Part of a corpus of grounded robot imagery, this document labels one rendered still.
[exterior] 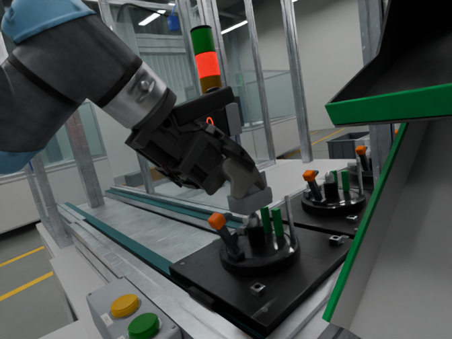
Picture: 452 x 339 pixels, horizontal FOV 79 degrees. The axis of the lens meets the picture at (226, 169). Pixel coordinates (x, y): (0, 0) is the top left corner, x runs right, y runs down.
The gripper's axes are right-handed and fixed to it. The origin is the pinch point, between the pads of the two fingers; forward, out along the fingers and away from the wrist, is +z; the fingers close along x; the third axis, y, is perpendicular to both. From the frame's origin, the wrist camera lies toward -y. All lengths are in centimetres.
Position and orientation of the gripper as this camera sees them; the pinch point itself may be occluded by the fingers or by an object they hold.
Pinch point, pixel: (249, 179)
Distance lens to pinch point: 46.4
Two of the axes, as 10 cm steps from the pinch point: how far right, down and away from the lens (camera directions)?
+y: -4.4, 8.3, -3.4
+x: 6.4, 0.2, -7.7
